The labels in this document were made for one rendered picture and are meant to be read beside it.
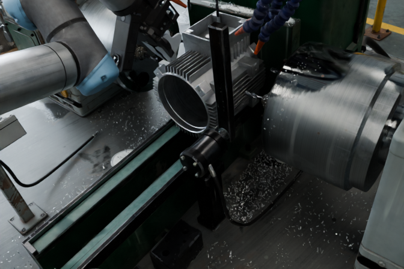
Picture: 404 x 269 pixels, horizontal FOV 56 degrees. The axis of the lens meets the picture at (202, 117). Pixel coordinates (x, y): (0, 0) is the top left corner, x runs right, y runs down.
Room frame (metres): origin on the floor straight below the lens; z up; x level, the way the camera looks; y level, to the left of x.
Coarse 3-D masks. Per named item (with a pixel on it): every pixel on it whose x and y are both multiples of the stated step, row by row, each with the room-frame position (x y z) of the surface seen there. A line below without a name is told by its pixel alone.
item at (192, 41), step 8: (208, 16) 0.83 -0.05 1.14; (224, 16) 0.83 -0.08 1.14; (232, 16) 0.81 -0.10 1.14; (200, 24) 0.81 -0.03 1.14; (208, 24) 0.83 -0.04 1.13; (232, 24) 0.81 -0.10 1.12; (240, 24) 0.78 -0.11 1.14; (184, 32) 0.77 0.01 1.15; (192, 32) 0.77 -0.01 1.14; (200, 32) 0.81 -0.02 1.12; (208, 32) 0.81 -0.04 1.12; (232, 32) 0.74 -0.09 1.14; (184, 40) 0.77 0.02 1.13; (192, 40) 0.75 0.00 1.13; (200, 40) 0.73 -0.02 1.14; (208, 40) 0.72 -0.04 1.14; (232, 40) 0.74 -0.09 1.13; (240, 40) 0.76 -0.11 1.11; (248, 40) 0.77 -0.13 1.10; (192, 48) 0.75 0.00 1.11; (200, 48) 0.73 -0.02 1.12; (208, 48) 0.72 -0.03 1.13; (232, 48) 0.73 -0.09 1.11; (240, 48) 0.76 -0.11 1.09; (208, 56) 0.72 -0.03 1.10; (232, 56) 0.73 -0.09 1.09
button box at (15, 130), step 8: (0, 120) 0.63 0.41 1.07; (8, 120) 0.63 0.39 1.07; (16, 120) 0.64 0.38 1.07; (0, 128) 0.61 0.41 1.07; (8, 128) 0.62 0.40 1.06; (16, 128) 0.63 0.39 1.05; (0, 136) 0.60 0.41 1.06; (8, 136) 0.61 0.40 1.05; (16, 136) 0.62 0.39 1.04; (0, 144) 0.59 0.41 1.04; (8, 144) 0.60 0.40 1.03
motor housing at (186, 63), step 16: (176, 64) 0.70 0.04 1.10; (192, 64) 0.69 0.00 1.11; (208, 64) 0.69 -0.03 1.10; (160, 80) 0.73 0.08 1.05; (176, 80) 0.77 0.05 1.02; (192, 80) 0.66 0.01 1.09; (208, 80) 0.67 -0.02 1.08; (240, 80) 0.70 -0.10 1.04; (256, 80) 0.73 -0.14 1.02; (160, 96) 0.73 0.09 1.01; (176, 96) 0.76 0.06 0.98; (192, 96) 0.77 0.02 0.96; (208, 96) 0.64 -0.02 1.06; (240, 96) 0.68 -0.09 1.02; (176, 112) 0.72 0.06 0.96; (192, 112) 0.73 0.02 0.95; (208, 112) 0.62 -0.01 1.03; (192, 128) 0.68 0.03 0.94
